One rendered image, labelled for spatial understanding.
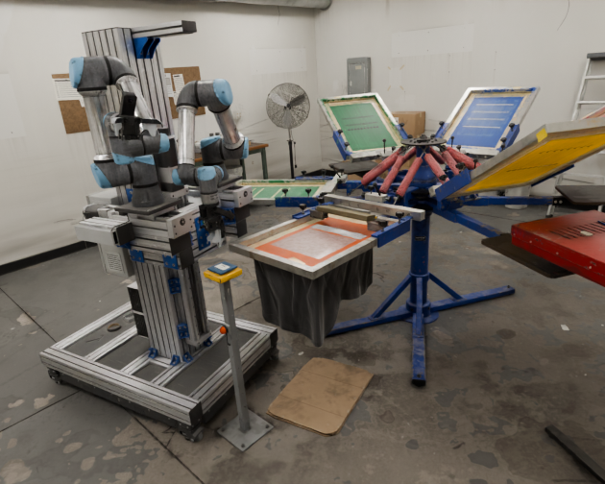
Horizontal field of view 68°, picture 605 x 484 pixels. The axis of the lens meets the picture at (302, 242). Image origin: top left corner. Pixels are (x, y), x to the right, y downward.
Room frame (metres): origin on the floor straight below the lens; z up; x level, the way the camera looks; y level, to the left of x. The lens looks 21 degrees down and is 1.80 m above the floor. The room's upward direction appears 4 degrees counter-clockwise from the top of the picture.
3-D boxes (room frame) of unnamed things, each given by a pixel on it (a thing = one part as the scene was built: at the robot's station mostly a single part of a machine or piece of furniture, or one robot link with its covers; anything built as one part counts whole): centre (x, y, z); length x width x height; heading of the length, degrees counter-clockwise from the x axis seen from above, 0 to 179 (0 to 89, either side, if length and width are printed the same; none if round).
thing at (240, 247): (2.21, -0.10, 0.97); 0.79 x 0.58 x 0.04; 135
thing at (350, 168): (3.61, -0.67, 0.91); 1.34 x 0.40 x 0.08; 15
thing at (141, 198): (2.05, 0.71, 1.31); 0.15 x 0.15 x 0.10
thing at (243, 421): (1.89, 0.38, 0.48); 0.22 x 0.22 x 0.96; 45
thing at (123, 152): (1.76, 0.66, 1.56); 0.11 x 0.08 x 0.11; 124
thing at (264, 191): (3.19, 0.03, 1.05); 1.08 x 0.61 x 0.23; 75
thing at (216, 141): (2.47, 0.46, 1.42); 0.13 x 0.12 x 0.14; 84
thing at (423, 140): (2.96, -0.84, 0.67); 0.39 x 0.39 x 1.35
